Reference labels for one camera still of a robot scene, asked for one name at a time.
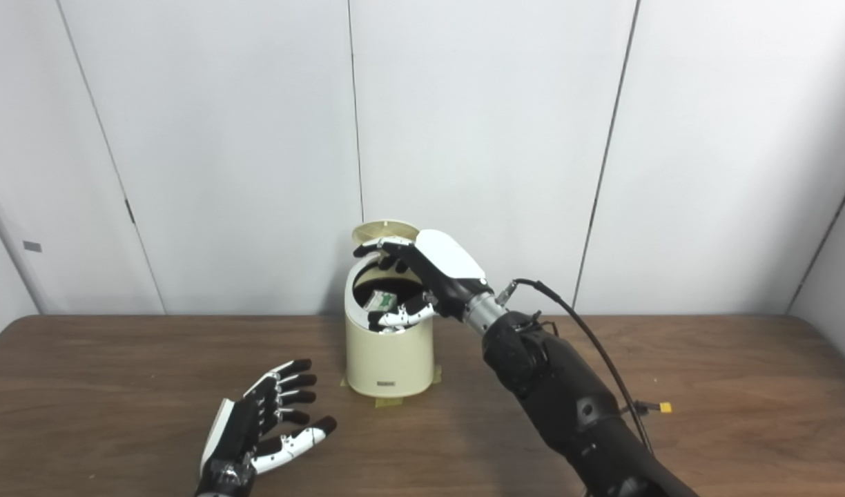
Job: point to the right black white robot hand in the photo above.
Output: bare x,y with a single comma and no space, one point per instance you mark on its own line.
450,269

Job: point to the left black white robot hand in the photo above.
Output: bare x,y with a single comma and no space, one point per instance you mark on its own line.
239,435

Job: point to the green white milk carton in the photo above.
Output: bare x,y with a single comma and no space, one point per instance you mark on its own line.
381,300

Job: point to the cream round bin lid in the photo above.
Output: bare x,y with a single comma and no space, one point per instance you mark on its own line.
384,229

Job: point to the cream-colored bin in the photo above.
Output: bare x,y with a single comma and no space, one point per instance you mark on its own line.
388,359

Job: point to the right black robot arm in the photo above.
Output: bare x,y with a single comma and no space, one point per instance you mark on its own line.
567,400

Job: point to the black wall panel hinge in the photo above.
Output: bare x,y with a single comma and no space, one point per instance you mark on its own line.
129,211

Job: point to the small grey wall plate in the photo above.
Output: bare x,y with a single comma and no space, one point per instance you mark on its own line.
32,246

